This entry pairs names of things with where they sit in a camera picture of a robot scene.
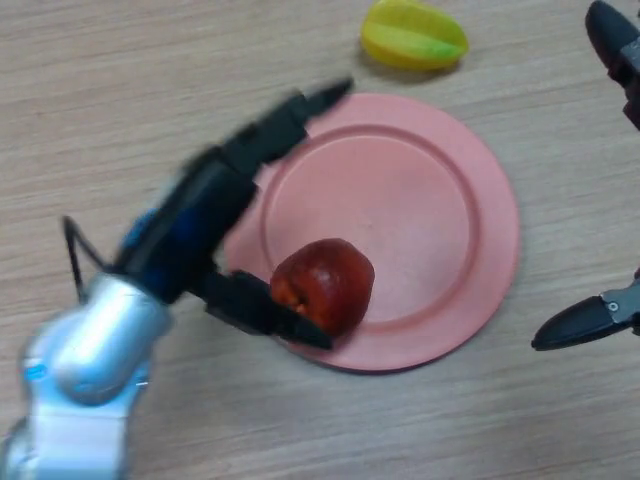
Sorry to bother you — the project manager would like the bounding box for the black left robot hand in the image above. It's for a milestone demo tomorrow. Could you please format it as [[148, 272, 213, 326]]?
[[112, 77, 356, 351]]

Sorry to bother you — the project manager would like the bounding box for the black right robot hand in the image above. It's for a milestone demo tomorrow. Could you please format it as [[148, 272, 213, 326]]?
[[530, 0, 640, 351]]

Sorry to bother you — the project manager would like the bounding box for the red apple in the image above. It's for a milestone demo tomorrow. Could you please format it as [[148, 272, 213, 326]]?
[[269, 238, 376, 337]]

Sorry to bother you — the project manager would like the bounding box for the pink round plate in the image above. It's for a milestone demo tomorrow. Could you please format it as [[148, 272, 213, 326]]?
[[219, 92, 521, 374]]

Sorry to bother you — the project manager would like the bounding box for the yellow green starfruit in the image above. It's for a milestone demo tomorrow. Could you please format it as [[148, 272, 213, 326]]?
[[360, 0, 471, 71]]

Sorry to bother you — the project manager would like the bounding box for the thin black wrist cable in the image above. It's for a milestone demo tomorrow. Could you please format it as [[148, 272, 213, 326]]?
[[62, 215, 114, 301]]

